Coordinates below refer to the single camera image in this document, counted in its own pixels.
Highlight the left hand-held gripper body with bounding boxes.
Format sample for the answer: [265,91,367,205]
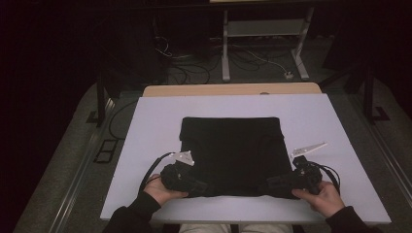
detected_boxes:
[159,150,196,195]

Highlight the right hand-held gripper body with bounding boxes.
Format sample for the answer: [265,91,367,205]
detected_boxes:
[291,141,328,196]

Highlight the black tank top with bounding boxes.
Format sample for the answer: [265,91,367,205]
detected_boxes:
[178,116,294,199]

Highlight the person's left hand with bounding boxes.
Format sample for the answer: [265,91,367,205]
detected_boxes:
[144,173,189,208]

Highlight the person's right hand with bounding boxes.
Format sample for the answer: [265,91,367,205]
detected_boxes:
[291,181,346,218]

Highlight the person's right leg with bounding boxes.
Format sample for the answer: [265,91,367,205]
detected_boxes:
[238,223,294,233]

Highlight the white table cover sheet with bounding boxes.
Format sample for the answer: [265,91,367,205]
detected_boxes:
[100,93,393,225]

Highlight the black metal stand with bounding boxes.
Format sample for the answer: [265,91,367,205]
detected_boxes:
[362,64,392,124]
[86,76,110,127]

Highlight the left hand-held gripper cable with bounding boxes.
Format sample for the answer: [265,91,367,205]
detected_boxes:
[139,151,176,194]

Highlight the hand-held gripper cable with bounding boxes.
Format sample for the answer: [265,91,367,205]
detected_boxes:
[139,151,176,194]
[315,161,341,196]

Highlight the right hand-held gripper cable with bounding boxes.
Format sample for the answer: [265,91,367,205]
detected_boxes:
[315,161,341,196]

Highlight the metal floor rail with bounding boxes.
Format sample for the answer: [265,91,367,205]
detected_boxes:
[48,96,117,233]
[351,96,412,205]

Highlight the thin black floor cable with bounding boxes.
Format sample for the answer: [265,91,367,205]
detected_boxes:
[108,100,139,142]

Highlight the black floor cables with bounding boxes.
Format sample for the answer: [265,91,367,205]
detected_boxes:
[168,62,212,85]

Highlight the white floor cable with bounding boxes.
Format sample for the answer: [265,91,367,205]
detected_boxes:
[246,50,289,75]

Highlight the grey metal desk frame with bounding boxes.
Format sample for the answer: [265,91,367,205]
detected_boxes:
[221,6,315,83]

